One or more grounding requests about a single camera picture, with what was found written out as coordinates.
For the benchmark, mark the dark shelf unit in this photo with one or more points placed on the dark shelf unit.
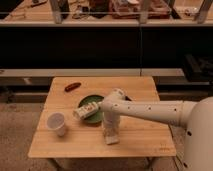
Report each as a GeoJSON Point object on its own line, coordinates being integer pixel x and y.
{"type": "Point", "coordinates": [50, 38]}

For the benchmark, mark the white paper cup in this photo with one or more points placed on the white paper cup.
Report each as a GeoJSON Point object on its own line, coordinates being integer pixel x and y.
{"type": "Point", "coordinates": [56, 123]}

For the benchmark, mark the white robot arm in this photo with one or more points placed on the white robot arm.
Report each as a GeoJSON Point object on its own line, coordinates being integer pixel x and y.
{"type": "Point", "coordinates": [195, 117]}

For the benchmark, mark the black equipment on right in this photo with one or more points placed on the black equipment on right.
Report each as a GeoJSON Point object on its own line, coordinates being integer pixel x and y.
{"type": "Point", "coordinates": [198, 69]}

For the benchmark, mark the white sponge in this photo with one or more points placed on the white sponge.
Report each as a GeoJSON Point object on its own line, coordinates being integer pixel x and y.
{"type": "Point", "coordinates": [111, 139]}

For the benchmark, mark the green plate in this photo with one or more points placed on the green plate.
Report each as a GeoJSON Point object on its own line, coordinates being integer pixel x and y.
{"type": "Point", "coordinates": [97, 116]}

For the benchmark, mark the white snack packet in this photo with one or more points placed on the white snack packet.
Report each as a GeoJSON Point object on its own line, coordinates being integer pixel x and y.
{"type": "Point", "coordinates": [86, 110]}

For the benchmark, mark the wooden table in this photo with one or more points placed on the wooden table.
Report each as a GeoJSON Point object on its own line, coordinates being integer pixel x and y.
{"type": "Point", "coordinates": [139, 138]}

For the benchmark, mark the red sausage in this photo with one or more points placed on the red sausage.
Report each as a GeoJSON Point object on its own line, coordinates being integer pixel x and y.
{"type": "Point", "coordinates": [72, 86]}

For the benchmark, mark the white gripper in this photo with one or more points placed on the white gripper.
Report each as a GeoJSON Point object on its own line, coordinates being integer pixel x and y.
{"type": "Point", "coordinates": [111, 121]}

